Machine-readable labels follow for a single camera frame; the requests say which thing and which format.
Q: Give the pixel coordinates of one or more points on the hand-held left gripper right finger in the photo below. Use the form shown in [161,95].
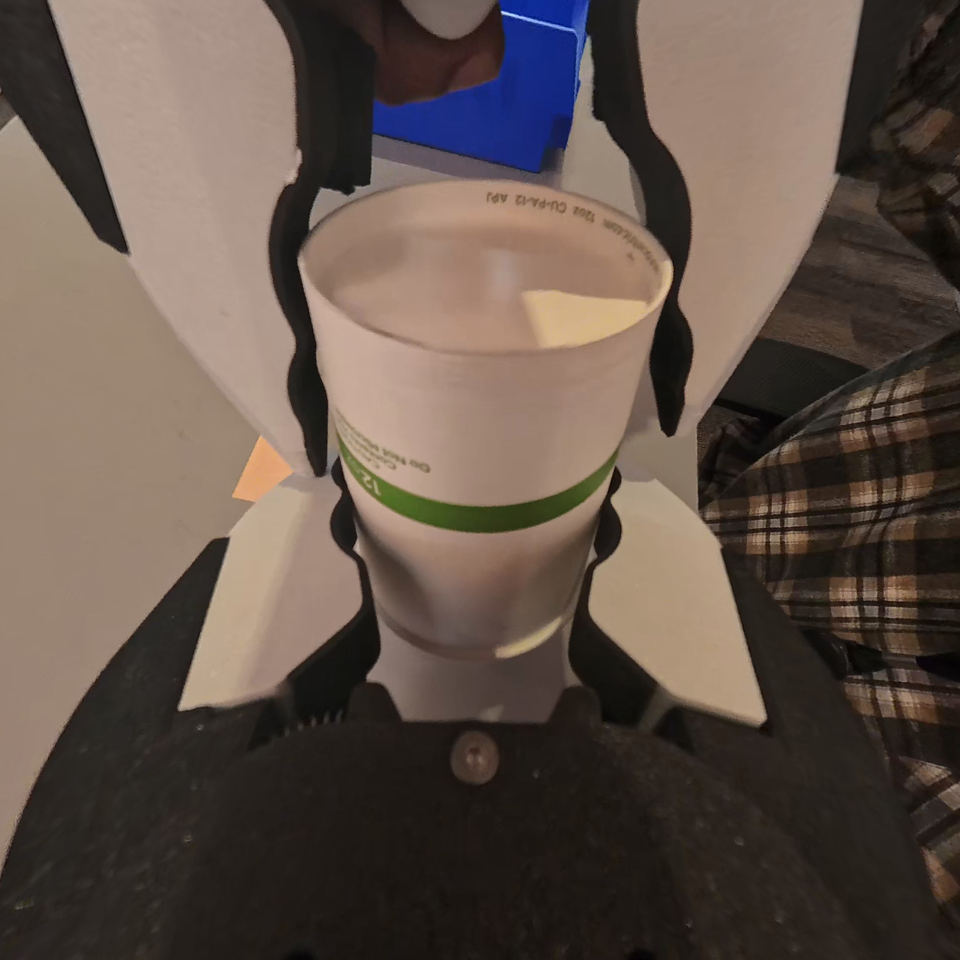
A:
[675,622]

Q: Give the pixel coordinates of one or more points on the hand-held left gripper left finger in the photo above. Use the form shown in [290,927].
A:
[255,615]

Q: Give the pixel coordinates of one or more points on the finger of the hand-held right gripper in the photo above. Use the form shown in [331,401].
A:
[195,187]
[750,187]

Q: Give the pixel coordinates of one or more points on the wooden cube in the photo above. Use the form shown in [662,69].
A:
[262,472]

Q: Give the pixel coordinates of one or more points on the blue plastic bin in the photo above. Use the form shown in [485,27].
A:
[487,112]

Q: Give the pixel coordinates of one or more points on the white paper cup green band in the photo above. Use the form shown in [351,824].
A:
[480,390]

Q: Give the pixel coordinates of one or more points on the person's right forearm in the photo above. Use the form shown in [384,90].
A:
[922,150]

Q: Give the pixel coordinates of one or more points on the person's right hand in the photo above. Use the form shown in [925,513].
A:
[435,67]

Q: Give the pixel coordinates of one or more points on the black chair armrest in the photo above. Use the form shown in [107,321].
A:
[795,375]

